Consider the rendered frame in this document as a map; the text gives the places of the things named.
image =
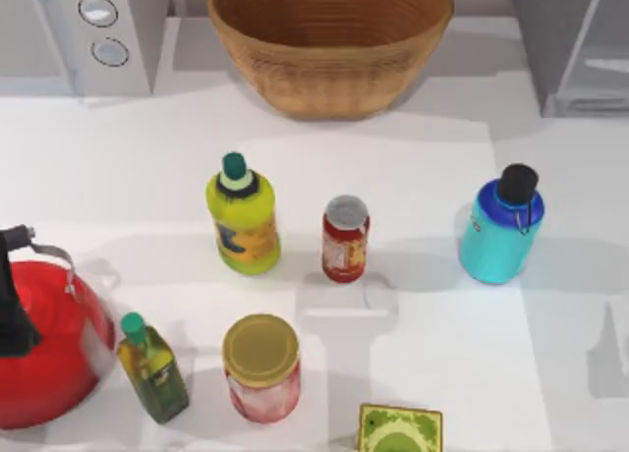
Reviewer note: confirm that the red and white can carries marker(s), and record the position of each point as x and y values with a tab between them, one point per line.
345	245

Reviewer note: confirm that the yellow-green bottle with green cap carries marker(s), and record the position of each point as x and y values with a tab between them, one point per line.
243	221

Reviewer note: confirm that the red jar with gold lid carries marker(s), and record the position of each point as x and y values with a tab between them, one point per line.
263	368

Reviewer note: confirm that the woven wooden basket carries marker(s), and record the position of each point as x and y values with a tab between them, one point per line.
329	54

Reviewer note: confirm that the blue bottle with black cap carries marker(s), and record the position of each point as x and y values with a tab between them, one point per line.
498	236

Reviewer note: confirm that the olive oil bottle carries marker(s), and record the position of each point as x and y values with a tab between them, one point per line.
154	373

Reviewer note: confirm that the green and yellow box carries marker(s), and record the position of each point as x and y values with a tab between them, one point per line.
400	430

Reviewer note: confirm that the small microwave knob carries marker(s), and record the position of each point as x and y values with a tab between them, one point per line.
110	51

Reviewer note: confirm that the large microwave knob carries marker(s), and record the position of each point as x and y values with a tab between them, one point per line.
97	11

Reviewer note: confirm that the grey cabinet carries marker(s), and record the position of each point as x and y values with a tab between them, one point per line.
575	44

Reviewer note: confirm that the pale microwave oven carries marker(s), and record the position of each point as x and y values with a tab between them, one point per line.
59	34

